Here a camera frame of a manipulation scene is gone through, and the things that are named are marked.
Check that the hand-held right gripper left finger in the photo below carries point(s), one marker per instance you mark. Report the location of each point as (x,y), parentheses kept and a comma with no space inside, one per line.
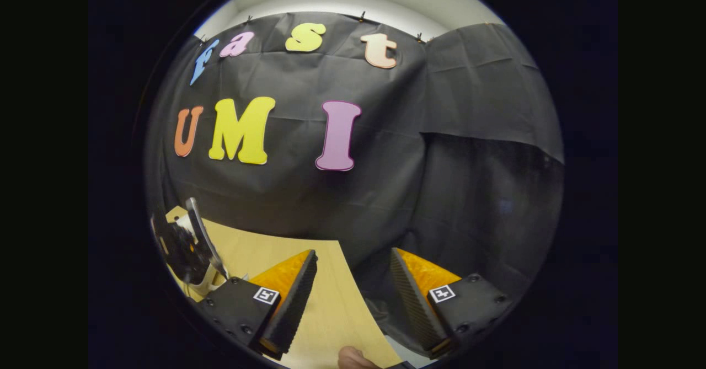
(292,308)

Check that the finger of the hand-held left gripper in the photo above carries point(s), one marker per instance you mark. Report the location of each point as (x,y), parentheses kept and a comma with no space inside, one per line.
(185,253)

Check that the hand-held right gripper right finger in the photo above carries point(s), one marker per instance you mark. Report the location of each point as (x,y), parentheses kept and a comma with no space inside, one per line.
(416,308)

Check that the white suitcase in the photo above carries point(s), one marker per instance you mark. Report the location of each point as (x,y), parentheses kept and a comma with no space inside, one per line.
(199,225)

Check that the black backdrop cloth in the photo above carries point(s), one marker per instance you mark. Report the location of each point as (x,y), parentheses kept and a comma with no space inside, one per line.
(386,192)

